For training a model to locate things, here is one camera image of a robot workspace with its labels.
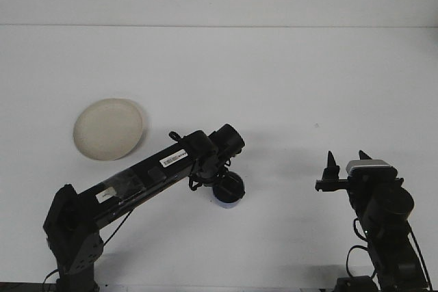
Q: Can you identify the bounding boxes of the pale blue cup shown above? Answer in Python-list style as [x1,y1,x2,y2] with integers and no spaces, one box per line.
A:
[211,174,246,211]

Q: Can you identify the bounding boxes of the pale round plate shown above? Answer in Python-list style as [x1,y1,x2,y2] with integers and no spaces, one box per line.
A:
[73,97,151,162]

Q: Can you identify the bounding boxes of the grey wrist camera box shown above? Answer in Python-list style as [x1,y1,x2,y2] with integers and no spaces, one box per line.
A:
[345,159,399,179]

